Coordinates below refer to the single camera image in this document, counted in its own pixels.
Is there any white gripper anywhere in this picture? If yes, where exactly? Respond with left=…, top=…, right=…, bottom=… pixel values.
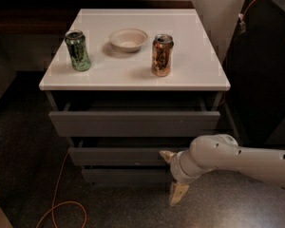
left=160, top=150, right=203, bottom=206

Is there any grey bottom drawer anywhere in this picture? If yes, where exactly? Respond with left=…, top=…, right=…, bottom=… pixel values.
left=82, top=168, right=173, bottom=185

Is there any grey drawer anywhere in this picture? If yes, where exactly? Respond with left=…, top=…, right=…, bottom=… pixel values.
left=67, top=138, right=206, bottom=167
left=82, top=168, right=173, bottom=185
left=49, top=97, right=220, bottom=137

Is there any orange drink can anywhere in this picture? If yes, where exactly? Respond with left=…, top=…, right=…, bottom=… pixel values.
left=151, top=34, right=174, bottom=77

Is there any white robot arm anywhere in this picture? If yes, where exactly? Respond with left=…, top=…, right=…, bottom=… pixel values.
left=160, top=134, right=285, bottom=206

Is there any grey top drawer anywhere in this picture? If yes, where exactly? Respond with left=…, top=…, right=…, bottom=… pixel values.
left=49, top=97, right=220, bottom=137

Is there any grey middle drawer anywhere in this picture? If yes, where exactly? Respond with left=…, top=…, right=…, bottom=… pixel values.
left=67, top=138, right=206, bottom=167

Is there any green drink can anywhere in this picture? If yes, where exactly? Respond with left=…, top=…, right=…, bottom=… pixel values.
left=65, top=29, right=91, bottom=71

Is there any dark side cabinet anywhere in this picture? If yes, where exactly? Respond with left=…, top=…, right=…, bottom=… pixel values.
left=224, top=0, right=285, bottom=146

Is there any white paper bowl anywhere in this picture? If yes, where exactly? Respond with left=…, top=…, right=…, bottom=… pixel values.
left=109, top=28, right=148, bottom=53

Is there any orange floor cable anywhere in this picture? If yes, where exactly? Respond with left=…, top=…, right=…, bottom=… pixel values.
left=35, top=150, right=87, bottom=228

